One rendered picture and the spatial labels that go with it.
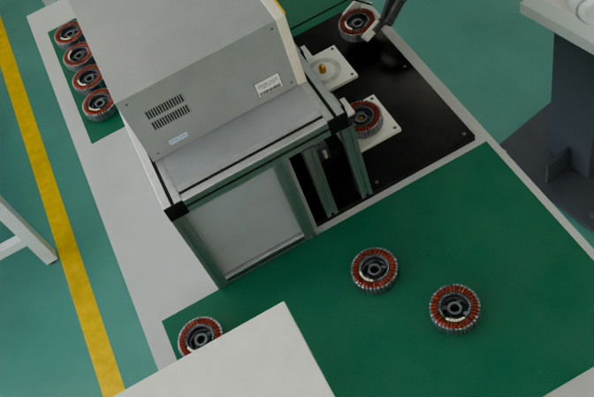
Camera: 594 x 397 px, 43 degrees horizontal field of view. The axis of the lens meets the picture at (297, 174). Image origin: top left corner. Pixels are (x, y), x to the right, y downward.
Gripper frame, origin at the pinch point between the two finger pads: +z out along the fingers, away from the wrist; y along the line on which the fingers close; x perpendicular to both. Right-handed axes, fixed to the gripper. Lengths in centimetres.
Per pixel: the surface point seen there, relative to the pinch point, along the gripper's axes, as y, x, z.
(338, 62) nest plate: -4.5, 0.2, 11.9
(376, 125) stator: -33.9, 4.5, 13.3
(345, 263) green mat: -62, 12, 39
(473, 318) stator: -92, 7, 22
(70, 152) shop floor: 99, -20, 137
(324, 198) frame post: -49, 19, 31
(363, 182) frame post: -49, 11, 23
